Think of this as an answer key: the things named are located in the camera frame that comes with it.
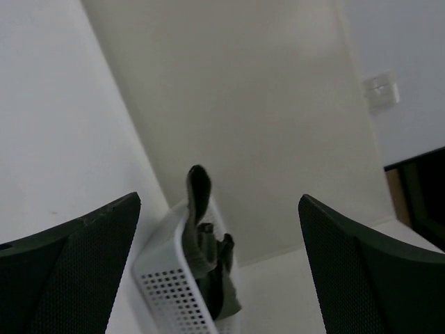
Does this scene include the olive green shorts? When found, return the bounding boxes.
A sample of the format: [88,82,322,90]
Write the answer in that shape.
[181,165,241,321]

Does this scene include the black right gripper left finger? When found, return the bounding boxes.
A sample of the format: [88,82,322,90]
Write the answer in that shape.
[1,192,141,333]

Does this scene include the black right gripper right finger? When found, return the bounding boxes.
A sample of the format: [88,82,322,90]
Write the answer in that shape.
[298,194,444,333]

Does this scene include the white wall outlet plate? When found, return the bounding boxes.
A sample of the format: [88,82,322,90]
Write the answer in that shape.
[362,70,401,112]

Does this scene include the white perforated plastic basket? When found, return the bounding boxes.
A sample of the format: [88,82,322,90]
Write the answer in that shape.
[132,199,241,333]

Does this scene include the dark wooden cabinet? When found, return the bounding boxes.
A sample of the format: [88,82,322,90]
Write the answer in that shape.
[384,148,444,251]

